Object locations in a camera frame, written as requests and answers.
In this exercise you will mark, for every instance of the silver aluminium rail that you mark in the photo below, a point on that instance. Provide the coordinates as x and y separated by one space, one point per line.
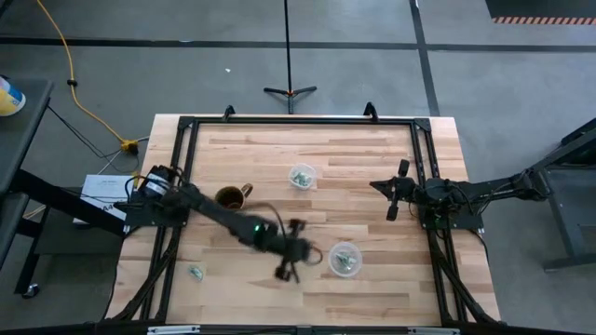
433 331
173 329

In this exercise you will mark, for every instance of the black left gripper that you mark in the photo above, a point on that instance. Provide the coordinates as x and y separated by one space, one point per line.
292 251

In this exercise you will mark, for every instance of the yellow blue container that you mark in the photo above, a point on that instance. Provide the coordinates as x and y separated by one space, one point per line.
9 100

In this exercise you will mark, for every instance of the black metal table frame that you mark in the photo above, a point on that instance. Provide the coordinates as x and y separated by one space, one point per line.
302 120

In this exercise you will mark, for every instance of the brown ceramic mug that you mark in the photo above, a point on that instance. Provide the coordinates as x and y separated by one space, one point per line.
230 197

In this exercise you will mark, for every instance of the clear plastic bowl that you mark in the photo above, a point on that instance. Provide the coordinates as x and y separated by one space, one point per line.
292 168
334 251

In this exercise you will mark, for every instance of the black side table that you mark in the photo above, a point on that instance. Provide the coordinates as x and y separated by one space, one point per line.
23 139

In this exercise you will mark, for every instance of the black striped floor mat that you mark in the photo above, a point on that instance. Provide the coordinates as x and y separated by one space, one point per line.
535 9

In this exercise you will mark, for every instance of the black frame bracket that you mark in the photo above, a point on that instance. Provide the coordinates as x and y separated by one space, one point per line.
228 111
370 111

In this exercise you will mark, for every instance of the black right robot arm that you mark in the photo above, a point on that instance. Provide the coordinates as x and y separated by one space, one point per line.
489 188

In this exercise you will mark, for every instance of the black metal stand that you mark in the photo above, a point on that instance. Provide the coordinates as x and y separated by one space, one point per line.
572 209

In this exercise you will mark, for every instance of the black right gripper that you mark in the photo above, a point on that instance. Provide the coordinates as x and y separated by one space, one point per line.
405 191

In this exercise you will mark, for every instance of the white paper box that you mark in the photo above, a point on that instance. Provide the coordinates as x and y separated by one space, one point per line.
104 191

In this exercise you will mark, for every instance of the black tripod stand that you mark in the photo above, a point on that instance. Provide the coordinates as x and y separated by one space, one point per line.
288 46

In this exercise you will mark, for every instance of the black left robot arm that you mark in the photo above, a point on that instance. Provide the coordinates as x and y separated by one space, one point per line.
219 214

